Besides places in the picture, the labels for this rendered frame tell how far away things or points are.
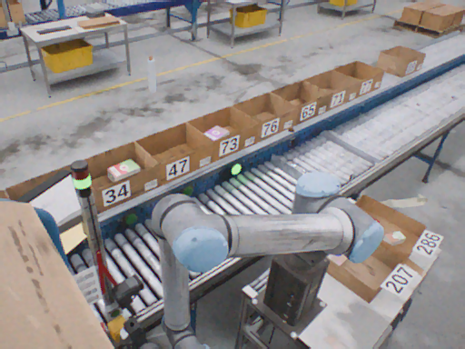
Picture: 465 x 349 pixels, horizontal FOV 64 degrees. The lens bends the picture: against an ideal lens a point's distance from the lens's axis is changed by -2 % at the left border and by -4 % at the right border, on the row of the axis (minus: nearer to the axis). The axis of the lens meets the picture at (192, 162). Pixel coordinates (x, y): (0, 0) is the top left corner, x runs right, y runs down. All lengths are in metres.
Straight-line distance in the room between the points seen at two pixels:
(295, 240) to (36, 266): 0.78
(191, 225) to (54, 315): 0.54
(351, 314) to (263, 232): 1.06
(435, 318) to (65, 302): 2.92
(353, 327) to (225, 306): 1.07
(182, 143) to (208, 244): 1.76
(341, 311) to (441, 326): 1.29
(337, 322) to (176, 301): 0.91
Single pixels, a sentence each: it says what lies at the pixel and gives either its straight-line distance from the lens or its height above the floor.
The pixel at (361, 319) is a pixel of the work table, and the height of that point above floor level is 0.75.
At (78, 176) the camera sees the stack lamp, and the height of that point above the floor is 1.64.
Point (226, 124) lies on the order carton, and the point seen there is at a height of 0.91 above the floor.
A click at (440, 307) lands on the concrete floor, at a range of 3.24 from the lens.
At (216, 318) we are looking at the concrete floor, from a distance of 2.70.
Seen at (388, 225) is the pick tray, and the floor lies 0.76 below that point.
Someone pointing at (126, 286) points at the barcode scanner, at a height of 1.09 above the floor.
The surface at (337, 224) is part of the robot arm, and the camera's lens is 1.22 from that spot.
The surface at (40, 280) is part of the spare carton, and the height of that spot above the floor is 2.00.
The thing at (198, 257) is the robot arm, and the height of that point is 1.63.
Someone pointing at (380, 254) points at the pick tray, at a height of 0.80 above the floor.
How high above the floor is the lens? 2.32
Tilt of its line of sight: 36 degrees down
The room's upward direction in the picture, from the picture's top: straight up
